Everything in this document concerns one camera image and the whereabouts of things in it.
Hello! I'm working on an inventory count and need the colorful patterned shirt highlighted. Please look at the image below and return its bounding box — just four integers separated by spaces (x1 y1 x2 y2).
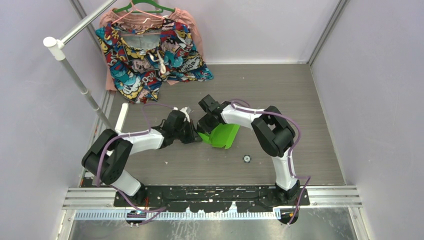
95 8 214 104

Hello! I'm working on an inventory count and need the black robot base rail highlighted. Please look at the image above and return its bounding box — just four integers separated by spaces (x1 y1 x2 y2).
129 184 310 213

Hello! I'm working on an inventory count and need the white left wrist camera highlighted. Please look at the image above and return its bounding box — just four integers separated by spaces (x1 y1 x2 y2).
173 106 191 119

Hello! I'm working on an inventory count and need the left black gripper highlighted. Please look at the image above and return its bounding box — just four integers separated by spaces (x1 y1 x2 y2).
173 118 202 144

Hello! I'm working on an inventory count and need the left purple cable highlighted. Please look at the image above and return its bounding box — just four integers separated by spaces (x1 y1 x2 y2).
91 99 183 223

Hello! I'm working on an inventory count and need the metal clothes rack pole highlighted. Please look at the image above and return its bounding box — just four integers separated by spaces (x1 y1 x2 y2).
42 0 116 129

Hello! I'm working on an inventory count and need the green clothes hanger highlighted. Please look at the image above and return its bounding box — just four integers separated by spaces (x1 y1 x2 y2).
112 0 177 14

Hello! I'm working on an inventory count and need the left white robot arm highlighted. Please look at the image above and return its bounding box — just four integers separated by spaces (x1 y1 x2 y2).
81 107 200 207

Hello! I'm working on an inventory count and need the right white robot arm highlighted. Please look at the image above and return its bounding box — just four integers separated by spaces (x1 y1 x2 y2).
196 95 300 206

